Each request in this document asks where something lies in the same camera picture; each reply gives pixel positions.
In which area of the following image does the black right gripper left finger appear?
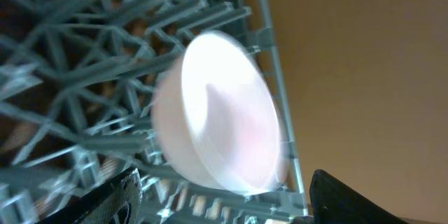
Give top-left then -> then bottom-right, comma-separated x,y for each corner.
38,168 -> 143,224

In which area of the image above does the pink bowl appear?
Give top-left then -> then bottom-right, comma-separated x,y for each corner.
150,31 -> 288,196

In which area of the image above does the grey dishwasher rack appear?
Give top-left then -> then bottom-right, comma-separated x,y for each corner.
1,0 -> 309,223

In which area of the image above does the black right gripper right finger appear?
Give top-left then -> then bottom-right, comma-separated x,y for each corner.
309,169 -> 407,224

